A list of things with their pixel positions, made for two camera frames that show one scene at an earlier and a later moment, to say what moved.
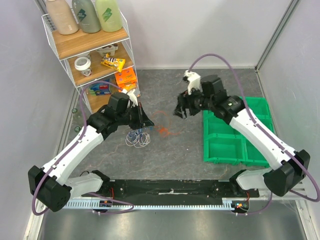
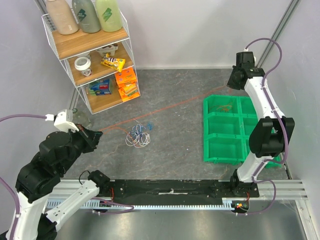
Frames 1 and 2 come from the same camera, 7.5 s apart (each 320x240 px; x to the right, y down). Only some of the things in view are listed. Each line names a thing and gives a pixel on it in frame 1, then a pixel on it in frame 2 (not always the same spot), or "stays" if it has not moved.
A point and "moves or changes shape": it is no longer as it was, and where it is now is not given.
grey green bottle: x=86 y=15 stays
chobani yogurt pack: x=110 y=49 stays
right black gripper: x=186 y=102 -> x=233 y=81
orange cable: x=160 y=119 moves or changes shape
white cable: x=137 y=139 stays
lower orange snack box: x=129 y=86 stays
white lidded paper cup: x=83 y=63 stays
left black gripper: x=143 y=120 -> x=92 y=137
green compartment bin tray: x=223 y=144 stays
